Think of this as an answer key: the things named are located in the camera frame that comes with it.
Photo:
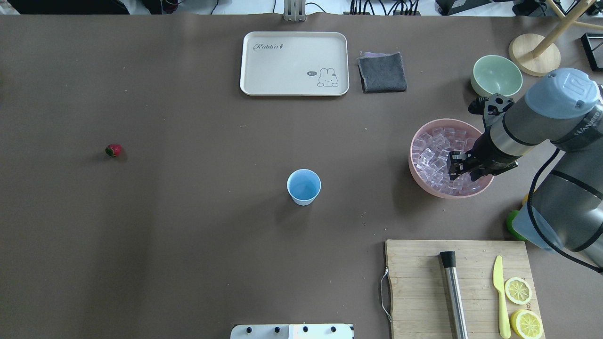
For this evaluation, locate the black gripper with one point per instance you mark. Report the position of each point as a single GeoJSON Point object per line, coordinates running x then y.
{"type": "Point", "coordinates": [488, 155]}

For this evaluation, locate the red strawberry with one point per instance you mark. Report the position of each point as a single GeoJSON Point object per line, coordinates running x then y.
{"type": "Point", "coordinates": [113, 150]}

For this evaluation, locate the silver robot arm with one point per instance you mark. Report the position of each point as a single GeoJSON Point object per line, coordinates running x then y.
{"type": "Point", "coordinates": [563, 210]}

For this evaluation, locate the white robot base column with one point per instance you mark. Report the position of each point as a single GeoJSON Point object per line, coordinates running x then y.
{"type": "Point", "coordinates": [293, 331]}

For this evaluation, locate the pink bowl of ice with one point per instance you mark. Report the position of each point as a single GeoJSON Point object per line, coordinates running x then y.
{"type": "Point", "coordinates": [428, 157]}

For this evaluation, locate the wooden cup rack stand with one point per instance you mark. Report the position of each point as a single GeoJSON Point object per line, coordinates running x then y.
{"type": "Point", "coordinates": [537, 55]}

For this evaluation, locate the light blue plastic cup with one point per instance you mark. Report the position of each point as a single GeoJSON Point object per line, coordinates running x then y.
{"type": "Point", "coordinates": [303, 186]}

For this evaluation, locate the steel muddler black tip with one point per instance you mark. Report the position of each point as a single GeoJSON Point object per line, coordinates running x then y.
{"type": "Point", "coordinates": [452, 280]}

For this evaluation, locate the mint green bowl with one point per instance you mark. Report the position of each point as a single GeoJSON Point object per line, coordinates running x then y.
{"type": "Point", "coordinates": [493, 74]}

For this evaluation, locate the grey folded cloth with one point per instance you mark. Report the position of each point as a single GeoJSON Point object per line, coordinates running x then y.
{"type": "Point", "coordinates": [382, 72]}

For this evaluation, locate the yellow plastic knife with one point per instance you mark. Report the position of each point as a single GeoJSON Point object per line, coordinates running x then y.
{"type": "Point", "coordinates": [498, 284]}

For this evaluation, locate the lemon half slice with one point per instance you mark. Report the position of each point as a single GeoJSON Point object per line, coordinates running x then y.
{"type": "Point", "coordinates": [518, 291]}
{"type": "Point", "coordinates": [527, 324]}

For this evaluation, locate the bamboo cutting board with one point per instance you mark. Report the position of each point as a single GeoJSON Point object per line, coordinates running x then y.
{"type": "Point", "coordinates": [419, 301]}

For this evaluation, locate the cream rabbit tray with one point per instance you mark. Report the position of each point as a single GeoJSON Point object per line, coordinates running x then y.
{"type": "Point", "coordinates": [294, 63]}

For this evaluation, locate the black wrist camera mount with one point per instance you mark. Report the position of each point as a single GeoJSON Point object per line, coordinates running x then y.
{"type": "Point", "coordinates": [491, 108]}

